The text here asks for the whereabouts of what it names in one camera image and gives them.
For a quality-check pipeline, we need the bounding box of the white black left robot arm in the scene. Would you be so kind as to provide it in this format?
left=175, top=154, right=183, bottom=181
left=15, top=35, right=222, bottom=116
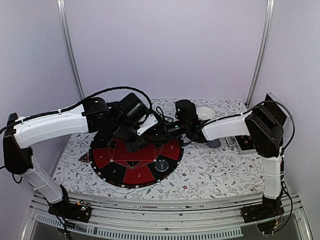
left=0, top=87, right=160, bottom=221

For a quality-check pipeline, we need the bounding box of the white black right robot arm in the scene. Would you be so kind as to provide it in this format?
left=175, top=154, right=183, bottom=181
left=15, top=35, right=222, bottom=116
left=155, top=98, right=293, bottom=218

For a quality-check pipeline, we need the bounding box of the round red black poker mat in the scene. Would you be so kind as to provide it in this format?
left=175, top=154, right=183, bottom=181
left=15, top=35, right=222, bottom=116
left=88, top=120, right=185, bottom=188

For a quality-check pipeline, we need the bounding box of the white ceramic bowl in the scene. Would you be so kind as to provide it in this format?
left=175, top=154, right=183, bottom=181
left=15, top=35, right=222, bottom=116
left=196, top=106, right=216, bottom=121

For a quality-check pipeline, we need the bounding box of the blue playing card deck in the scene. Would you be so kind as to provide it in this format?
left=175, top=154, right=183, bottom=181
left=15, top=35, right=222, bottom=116
left=206, top=139, right=221, bottom=148

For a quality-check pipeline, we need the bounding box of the floral white table cloth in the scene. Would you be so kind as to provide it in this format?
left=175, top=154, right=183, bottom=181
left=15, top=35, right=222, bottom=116
left=51, top=98, right=280, bottom=201

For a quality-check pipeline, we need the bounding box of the aluminium poker chip case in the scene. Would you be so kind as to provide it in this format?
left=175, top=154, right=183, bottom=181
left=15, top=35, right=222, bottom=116
left=224, top=91, right=292, bottom=154

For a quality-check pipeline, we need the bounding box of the aluminium front rail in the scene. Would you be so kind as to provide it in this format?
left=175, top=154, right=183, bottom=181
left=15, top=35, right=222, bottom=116
left=21, top=192, right=312, bottom=240

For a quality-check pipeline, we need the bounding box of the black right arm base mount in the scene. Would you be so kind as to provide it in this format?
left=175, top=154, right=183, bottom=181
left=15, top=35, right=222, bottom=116
left=240, top=197, right=294, bottom=236

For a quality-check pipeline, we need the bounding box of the left aluminium frame post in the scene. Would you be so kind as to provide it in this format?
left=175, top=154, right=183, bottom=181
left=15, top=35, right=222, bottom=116
left=56, top=0, right=85, bottom=100

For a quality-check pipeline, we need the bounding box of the aluminium frame post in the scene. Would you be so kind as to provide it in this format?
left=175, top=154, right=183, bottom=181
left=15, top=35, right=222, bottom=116
left=245, top=0, right=275, bottom=107
left=56, top=0, right=85, bottom=100

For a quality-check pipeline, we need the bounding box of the right aluminium frame post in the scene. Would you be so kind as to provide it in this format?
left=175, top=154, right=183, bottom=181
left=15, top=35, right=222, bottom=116
left=245, top=0, right=275, bottom=107

